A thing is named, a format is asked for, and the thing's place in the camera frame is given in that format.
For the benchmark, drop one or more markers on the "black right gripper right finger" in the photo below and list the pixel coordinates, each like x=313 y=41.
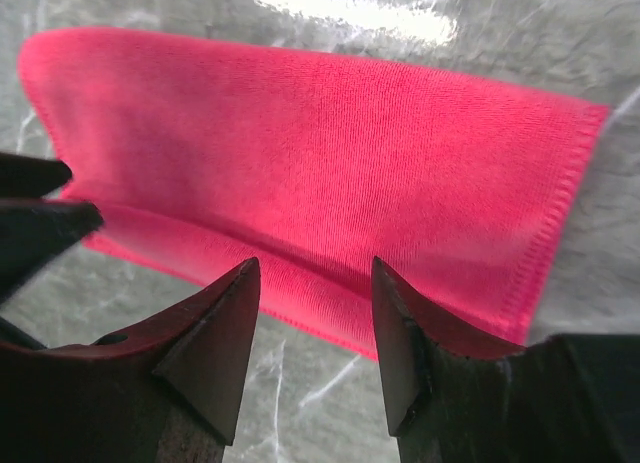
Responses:
x=455 y=393

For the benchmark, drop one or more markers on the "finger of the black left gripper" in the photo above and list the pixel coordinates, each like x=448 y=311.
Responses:
x=28 y=177
x=34 y=232

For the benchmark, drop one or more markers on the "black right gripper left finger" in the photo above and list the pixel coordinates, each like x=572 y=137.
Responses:
x=166 y=389

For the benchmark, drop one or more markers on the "pink red towel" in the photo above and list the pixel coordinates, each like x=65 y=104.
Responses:
x=200 y=154

